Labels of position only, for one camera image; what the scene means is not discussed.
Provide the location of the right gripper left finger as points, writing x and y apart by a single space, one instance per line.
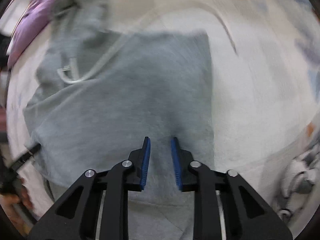
96 203

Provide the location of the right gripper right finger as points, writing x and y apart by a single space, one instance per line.
224 203

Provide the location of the grey zip hoodie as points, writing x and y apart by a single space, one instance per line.
101 93

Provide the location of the person's left hand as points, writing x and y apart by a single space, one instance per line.
8 201

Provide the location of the white floral bed sheet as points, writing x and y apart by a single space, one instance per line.
265 84

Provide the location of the purple floral quilt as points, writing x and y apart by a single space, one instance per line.
33 21

